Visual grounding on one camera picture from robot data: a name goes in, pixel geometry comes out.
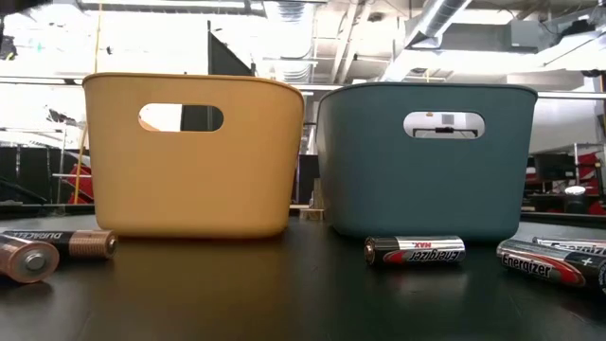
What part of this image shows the red black machine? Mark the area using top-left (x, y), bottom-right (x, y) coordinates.
top-left (65, 163), bottom-right (95, 206)

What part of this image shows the copper black Duracell battery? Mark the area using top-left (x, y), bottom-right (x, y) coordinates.
top-left (3, 229), bottom-right (118, 260)
top-left (0, 233), bottom-right (61, 285)

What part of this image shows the yellow plastic basket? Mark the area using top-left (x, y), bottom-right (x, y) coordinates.
top-left (81, 72), bottom-right (306, 240)

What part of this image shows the blue plastic basket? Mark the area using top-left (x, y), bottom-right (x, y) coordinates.
top-left (315, 81), bottom-right (539, 242)

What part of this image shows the wooden table frame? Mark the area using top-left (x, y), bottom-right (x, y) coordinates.
top-left (289, 203), bottom-right (326, 222)

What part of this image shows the silver air duct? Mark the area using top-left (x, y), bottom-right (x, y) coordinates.
top-left (378, 0), bottom-right (474, 82)

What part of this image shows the black divider panel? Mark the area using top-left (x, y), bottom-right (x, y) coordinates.
top-left (181, 19), bottom-right (255, 133)

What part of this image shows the silver black Energizer battery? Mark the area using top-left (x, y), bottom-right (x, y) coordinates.
top-left (531, 236), bottom-right (606, 257)
top-left (364, 235), bottom-right (467, 266)
top-left (495, 238), bottom-right (606, 296)

